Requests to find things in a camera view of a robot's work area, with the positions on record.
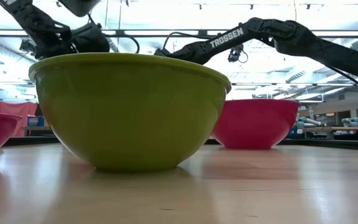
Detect blue storage bin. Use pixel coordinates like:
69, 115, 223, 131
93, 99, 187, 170
27, 116, 46, 128

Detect pink cloth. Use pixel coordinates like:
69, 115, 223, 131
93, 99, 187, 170
0, 101, 39, 138

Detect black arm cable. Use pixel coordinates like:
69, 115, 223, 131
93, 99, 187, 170
109, 34, 140, 55
162, 30, 213, 50

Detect black aluminium table frame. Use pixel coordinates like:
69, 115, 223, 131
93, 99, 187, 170
4, 136, 358, 152

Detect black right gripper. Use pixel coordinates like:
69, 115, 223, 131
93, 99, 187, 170
154, 45, 199, 64

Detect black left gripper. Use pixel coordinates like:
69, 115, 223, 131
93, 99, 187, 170
71, 22, 111, 54

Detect green plastic bowl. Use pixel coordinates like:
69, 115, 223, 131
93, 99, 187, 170
28, 52, 232, 172

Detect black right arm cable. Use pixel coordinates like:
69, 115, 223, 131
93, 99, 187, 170
162, 30, 213, 50

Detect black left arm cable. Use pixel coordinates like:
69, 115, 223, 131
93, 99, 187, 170
109, 34, 140, 55

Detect nested rainbow bowls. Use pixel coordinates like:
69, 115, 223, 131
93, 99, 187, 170
211, 98, 301, 151

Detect long wooden workbench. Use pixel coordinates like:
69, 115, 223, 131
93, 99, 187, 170
302, 126, 358, 141

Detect small black camera device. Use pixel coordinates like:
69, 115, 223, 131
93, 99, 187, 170
19, 38, 37, 59
227, 43, 249, 64

